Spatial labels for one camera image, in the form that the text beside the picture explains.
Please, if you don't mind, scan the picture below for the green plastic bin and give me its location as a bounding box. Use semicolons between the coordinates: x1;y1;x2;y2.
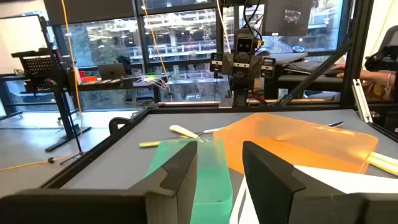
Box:
145;138;234;224

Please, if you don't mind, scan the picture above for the hanging yellow cable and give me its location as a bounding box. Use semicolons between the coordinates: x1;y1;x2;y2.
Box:
141;0;174;101
60;0;84;136

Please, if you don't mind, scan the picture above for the white plastic bin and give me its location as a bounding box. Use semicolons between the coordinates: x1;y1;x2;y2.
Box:
229;164;398;224

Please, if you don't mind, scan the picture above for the person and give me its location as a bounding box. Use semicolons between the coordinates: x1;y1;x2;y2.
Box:
331;61;398;102

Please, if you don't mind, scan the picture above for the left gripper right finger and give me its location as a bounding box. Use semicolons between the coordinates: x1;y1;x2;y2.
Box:
242;141;398;224

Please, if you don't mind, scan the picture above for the grey laptop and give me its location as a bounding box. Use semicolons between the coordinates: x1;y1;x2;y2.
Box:
97;63;129;81

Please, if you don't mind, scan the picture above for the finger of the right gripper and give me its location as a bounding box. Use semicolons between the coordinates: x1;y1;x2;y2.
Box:
260;57;277;79
210;52;224;74

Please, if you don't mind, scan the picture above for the black tripod stand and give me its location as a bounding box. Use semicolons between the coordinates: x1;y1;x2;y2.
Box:
58;90;93;166

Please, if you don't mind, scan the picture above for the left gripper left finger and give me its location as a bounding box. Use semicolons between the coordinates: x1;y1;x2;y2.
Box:
0;141;198;224

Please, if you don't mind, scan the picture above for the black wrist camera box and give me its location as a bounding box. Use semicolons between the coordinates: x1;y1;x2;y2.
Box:
235;35;255;54

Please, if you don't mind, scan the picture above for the silver aluminium rail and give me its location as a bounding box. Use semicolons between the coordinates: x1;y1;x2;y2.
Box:
351;78;374;124

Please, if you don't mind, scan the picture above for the black keyboard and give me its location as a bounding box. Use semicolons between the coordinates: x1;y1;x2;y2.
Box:
284;58;338;76

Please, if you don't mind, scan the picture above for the red desk object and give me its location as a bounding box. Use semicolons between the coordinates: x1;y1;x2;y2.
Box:
78;70;99;83

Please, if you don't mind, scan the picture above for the white board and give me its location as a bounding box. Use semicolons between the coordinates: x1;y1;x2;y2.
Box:
0;14;48;75

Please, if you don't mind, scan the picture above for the orange translucent plastic tray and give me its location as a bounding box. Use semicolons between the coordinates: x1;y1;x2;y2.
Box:
213;112;379;175

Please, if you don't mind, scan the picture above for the yellow floor cable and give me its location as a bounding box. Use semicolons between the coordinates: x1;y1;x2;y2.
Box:
0;151;77;172

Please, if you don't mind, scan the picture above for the black frame clamp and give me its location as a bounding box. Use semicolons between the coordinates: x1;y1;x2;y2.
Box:
108;116;132;136

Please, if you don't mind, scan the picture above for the dark grey office chair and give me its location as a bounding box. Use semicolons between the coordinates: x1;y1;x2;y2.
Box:
364;24;398;73

